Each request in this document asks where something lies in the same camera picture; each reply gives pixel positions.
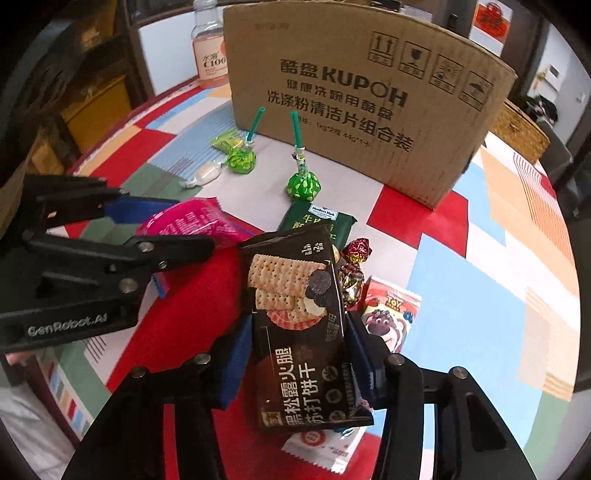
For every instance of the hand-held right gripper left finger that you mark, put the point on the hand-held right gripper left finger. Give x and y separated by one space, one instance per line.
231 369

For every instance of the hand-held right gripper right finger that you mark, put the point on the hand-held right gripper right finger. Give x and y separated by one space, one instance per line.
367 369

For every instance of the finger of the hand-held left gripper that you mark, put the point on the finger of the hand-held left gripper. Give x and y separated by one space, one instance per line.
138 207
175 251

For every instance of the pink snack packet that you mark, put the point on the pink snack packet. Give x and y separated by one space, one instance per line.
194 219

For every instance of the black cracker packet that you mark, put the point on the black cracker packet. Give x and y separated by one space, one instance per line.
300 332

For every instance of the green candy packet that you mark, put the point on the green candy packet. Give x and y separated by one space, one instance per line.
227 140

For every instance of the brown cardboard box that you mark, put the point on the brown cardboard box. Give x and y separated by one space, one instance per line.
351 92

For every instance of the cartoon bear snack packet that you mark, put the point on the cartoon bear snack packet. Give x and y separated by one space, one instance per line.
390 318

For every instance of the white wrapped candy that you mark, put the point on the white wrapped candy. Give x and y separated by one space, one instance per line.
205 174

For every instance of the red and gold wrapped candy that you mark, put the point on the red and gold wrapped candy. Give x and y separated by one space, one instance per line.
350 284
359 251

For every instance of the white and red snack packet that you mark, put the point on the white and red snack packet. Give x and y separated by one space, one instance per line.
318 447

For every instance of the yellow storage box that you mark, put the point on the yellow storage box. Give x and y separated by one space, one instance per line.
97 115

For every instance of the green wrapped lollipop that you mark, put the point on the green wrapped lollipop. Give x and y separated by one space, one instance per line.
242 160
302 184

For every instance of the dark green snack packet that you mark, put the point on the dark green snack packet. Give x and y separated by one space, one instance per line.
314 219

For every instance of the clear bottle with orange drink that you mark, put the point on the clear bottle with orange drink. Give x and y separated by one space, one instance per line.
210 50

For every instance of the grey dining chair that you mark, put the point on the grey dining chair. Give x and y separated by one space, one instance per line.
556 161

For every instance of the pile of dark clothes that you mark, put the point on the pile of dark clothes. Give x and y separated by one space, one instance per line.
539 108

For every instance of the white wall intercom panel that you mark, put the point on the white wall intercom panel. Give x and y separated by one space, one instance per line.
555 77

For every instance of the red wall hanging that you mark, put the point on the red wall hanging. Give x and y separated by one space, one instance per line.
490 10

